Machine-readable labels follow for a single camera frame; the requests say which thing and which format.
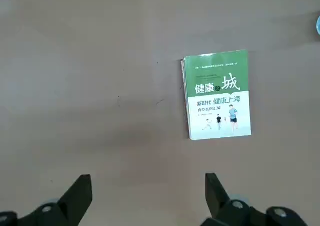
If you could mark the green and white book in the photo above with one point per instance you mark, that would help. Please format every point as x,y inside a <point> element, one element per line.
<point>217,98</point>

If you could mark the clear blue pen cup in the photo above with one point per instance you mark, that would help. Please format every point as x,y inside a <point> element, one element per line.
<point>318,25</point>

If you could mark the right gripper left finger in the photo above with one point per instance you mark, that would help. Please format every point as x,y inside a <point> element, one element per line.
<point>62,211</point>

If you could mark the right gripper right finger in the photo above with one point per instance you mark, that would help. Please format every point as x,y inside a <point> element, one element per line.
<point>225,211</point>

